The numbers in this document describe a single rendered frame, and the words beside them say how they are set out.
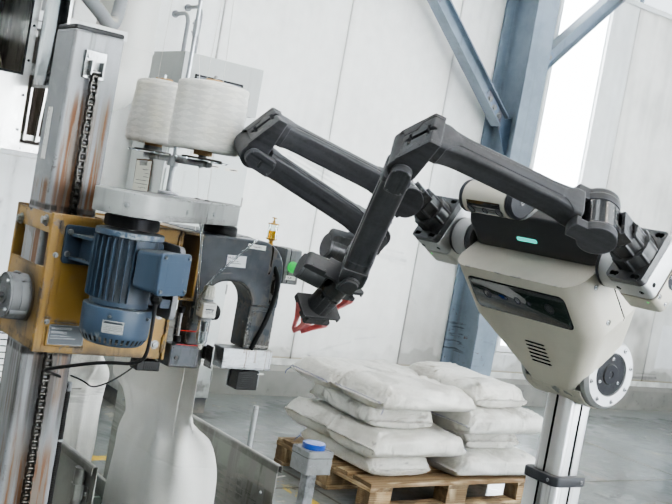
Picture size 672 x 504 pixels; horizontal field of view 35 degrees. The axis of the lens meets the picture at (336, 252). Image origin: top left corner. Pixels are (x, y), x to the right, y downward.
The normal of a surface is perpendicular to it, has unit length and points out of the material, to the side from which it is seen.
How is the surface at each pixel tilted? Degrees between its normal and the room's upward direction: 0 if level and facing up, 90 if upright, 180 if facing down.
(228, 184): 90
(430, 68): 90
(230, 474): 90
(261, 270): 90
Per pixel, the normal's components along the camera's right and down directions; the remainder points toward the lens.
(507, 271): -0.38, -0.83
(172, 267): 0.86, 0.18
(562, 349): -0.73, 0.55
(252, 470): -0.80, -0.11
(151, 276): -0.50, -0.04
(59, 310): 0.57, 0.14
